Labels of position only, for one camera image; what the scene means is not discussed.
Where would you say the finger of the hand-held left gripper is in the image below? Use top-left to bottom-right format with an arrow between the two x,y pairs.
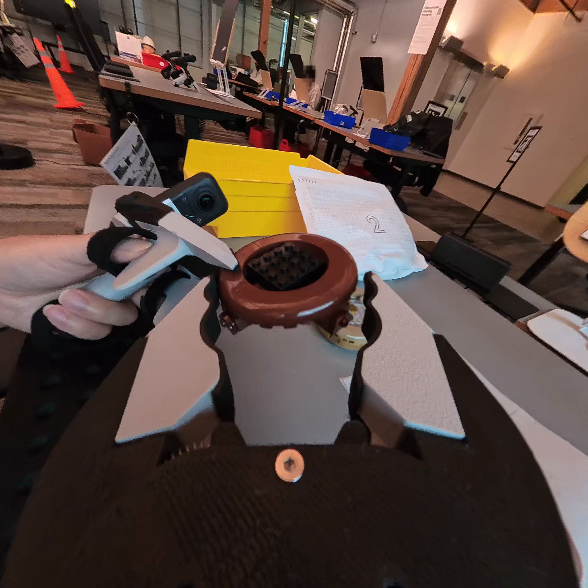
158,211 -> 239,272

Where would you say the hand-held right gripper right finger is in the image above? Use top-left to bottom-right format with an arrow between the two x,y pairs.
348,271 -> 466,448

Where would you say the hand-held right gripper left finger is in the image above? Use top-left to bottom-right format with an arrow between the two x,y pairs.
114,275 -> 236,445

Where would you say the tan brick pot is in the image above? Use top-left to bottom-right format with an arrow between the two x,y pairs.
319,294 -> 369,352

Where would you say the brown brick ring base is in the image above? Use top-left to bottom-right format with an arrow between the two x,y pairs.
218,233 -> 359,334

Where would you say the neighbouring grey desk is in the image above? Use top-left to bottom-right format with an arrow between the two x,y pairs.
98,57 -> 263,138

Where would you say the long wooden desk row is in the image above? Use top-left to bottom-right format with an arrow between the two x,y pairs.
243,91 -> 447,167

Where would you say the person's left hand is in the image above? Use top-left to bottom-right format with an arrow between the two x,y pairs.
0,232 -> 154,341

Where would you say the yellow plastic bin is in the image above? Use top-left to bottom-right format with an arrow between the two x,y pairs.
184,139 -> 344,239

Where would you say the laminated photo sheet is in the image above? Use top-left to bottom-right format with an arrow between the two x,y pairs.
100,123 -> 164,188

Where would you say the brown floor bin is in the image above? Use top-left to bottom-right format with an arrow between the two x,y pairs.
72,119 -> 114,166

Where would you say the black rectangular box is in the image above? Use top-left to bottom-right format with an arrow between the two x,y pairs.
431,231 -> 511,293

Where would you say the black device on stand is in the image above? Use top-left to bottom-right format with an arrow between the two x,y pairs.
161,50 -> 199,91

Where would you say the black pole stand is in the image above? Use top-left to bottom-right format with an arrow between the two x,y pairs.
275,0 -> 297,150

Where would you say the white printed paper bag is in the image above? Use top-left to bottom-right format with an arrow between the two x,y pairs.
289,164 -> 429,282

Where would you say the white stand base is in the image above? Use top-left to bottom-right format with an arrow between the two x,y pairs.
526,308 -> 588,374

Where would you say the orange traffic cone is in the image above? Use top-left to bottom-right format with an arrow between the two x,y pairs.
55,34 -> 75,74
33,37 -> 85,110

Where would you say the black round floor base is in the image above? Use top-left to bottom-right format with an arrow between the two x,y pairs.
0,142 -> 36,170

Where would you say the black bag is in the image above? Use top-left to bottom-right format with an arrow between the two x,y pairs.
383,111 -> 454,157

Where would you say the sign on black pole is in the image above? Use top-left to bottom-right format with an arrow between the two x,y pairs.
462,125 -> 544,239

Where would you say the white paper notice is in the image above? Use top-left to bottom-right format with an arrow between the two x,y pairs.
407,0 -> 447,56

